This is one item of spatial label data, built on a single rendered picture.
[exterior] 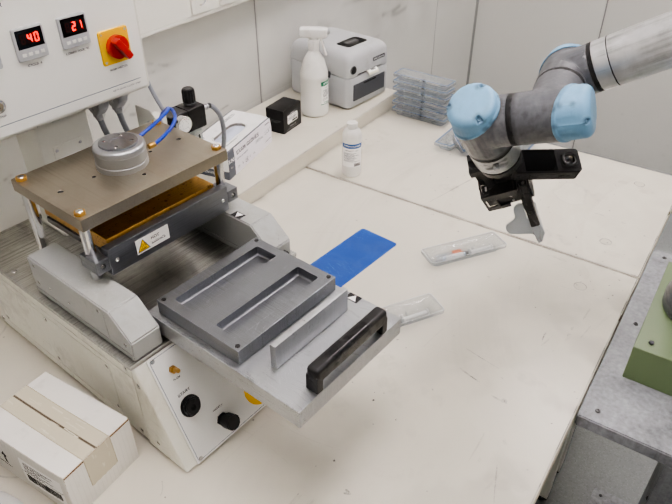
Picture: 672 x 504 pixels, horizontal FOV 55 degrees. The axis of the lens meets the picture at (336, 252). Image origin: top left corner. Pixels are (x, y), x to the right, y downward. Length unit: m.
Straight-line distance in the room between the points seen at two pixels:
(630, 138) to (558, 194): 1.70
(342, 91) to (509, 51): 1.61
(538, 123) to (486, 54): 2.55
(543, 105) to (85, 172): 0.67
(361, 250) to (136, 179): 0.59
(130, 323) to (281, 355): 0.23
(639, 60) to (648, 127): 2.34
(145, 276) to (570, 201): 1.05
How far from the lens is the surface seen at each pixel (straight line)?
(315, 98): 1.90
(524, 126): 0.94
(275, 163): 1.68
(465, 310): 1.30
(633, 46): 1.02
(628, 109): 3.34
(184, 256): 1.14
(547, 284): 1.40
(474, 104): 0.94
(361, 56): 1.95
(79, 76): 1.14
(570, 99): 0.93
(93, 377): 1.12
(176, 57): 1.77
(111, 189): 0.99
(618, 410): 1.19
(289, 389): 0.83
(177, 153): 1.07
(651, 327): 1.25
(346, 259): 1.40
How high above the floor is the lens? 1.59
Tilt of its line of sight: 36 degrees down
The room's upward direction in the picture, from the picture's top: straight up
